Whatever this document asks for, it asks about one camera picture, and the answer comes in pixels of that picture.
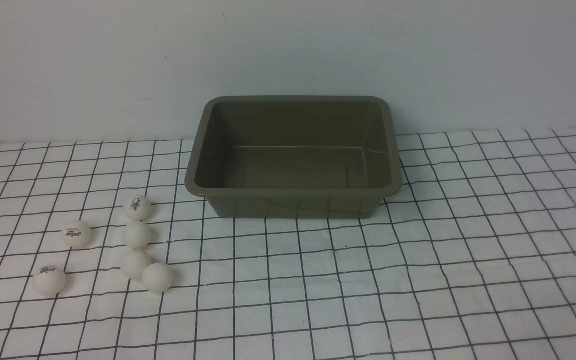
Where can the white ball with logo bottom-left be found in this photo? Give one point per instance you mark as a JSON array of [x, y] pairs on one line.
[[49, 281]]

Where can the white ball with logo top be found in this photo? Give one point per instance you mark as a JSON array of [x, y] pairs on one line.
[[137, 208]]

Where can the white black grid tablecloth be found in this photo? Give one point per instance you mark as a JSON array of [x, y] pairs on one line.
[[474, 258]]

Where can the olive green plastic bin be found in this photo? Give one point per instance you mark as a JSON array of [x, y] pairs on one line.
[[295, 157]]

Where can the plain white ball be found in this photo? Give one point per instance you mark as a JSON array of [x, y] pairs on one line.
[[157, 278], [134, 263], [137, 235]]

